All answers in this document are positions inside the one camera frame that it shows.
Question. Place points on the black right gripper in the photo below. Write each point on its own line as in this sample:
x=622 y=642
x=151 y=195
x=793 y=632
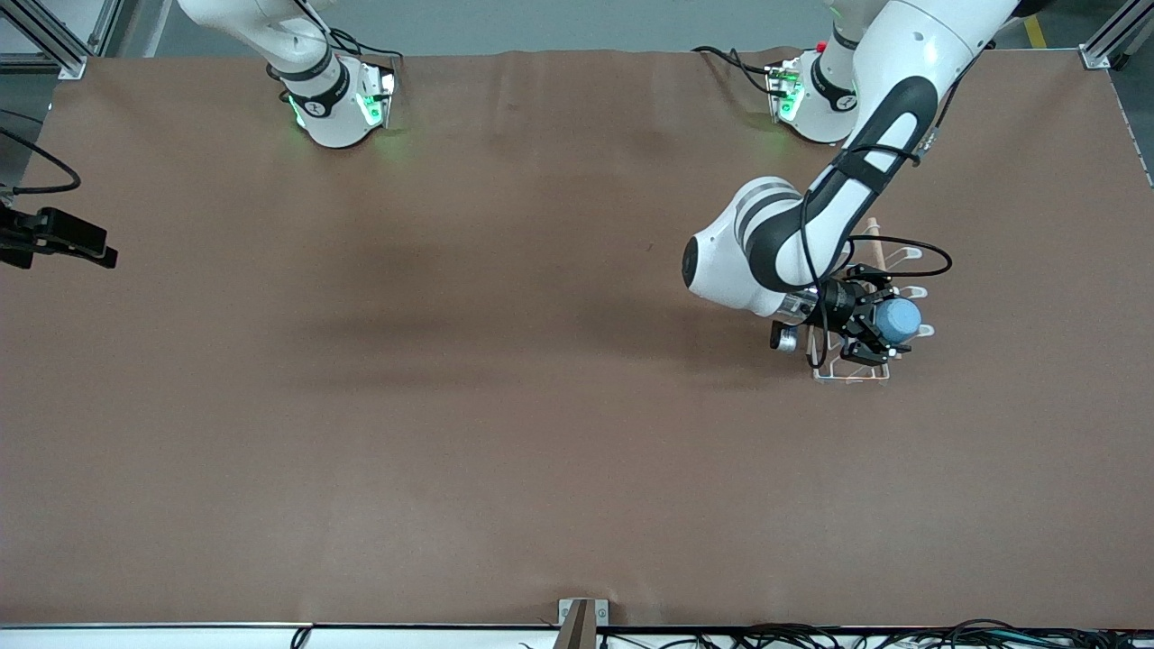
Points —
x=20 y=240

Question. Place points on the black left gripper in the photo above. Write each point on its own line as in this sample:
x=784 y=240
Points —
x=845 y=306

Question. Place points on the blue plastic cup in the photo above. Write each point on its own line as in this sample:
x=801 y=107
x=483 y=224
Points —
x=900 y=320

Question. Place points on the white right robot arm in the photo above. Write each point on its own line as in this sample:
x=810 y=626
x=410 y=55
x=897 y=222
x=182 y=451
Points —
x=334 y=117

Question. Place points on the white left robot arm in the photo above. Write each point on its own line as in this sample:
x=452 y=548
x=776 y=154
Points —
x=911 y=54

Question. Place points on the paper table cover sheet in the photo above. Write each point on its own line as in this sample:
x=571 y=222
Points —
x=451 y=406

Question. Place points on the aluminium frame post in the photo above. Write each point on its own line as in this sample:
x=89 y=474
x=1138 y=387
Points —
x=63 y=56
x=1095 y=54

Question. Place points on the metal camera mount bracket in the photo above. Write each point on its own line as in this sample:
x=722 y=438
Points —
x=581 y=626

